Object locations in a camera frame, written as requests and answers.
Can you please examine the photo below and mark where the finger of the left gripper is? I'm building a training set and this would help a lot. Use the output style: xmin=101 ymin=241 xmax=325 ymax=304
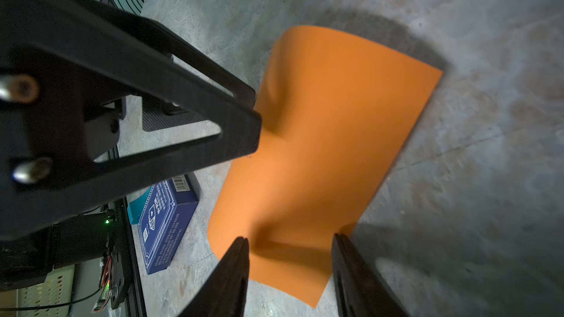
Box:
xmin=1 ymin=0 xmax=261 ymax=240
xmin=89 ymin=4 xmax=256 ymax=131

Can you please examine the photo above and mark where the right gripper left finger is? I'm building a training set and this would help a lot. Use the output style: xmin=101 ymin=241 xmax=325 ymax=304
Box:
xmin=180 ymin=236 xmax=250 ymax=317

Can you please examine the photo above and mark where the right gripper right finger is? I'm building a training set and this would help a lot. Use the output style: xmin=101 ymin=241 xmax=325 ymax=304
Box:
xmin=331 ymin=233 xmax=408 ymax=317

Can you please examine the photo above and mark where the orange square paper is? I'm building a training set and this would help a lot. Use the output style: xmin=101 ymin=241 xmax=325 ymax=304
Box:
xmin=208 ymin=26 xmax=443 ymax=308

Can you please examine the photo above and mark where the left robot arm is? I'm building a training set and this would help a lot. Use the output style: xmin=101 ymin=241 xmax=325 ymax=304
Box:
xmin=1 ymin=0 xmax=261 ymax=291

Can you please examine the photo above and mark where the blue card box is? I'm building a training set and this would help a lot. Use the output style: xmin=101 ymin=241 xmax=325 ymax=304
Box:
xmin=137 ymin=175 xmax=199 ymax=274

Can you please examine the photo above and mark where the teal small block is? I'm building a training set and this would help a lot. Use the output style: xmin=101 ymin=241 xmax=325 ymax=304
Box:
xmin=127 ymin=187 xmax=151 ymax=225

